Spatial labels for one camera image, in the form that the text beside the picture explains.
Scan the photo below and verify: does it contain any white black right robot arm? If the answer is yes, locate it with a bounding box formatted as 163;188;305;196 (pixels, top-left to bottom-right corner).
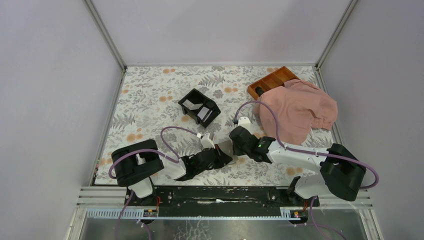
229;126;366;206

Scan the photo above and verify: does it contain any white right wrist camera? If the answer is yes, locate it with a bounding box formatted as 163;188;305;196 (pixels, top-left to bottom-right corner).
233;116;251;129

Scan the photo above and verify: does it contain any stack of cards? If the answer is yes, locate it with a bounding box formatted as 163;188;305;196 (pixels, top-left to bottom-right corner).
182;99;212;122

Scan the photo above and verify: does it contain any grey card stack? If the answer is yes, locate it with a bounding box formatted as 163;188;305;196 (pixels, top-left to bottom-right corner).
217;139;239;165

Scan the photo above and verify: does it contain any orange compartment tray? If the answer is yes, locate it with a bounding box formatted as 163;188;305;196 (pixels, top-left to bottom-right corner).
247;66;299;100

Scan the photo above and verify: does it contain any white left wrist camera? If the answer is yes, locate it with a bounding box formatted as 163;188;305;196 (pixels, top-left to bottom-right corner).
196;132;215;149

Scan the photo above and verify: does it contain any pink cloth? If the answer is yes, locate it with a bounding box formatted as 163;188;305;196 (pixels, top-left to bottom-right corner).
253;79;338;145

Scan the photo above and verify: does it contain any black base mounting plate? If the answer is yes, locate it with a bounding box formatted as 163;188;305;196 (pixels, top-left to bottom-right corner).
125;185;320;215

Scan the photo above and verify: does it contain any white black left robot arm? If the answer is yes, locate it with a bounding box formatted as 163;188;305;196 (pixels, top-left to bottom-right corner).
108;139;238;206

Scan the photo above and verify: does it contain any black card holder box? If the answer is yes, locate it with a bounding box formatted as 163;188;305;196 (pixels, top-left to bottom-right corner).
178;88;221;128

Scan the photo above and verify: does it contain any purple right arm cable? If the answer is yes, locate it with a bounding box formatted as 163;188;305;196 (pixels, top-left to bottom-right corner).
232;100;380;240

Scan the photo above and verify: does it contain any white slotted cable duct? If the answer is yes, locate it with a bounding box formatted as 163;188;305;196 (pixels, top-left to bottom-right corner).
86;208;308;222

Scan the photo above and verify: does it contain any floral table mat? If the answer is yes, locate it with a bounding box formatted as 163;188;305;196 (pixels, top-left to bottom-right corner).
93;66;334;186

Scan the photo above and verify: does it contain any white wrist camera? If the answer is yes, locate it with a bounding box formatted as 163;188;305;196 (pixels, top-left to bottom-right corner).
233;116;251;129
196;132;215;149

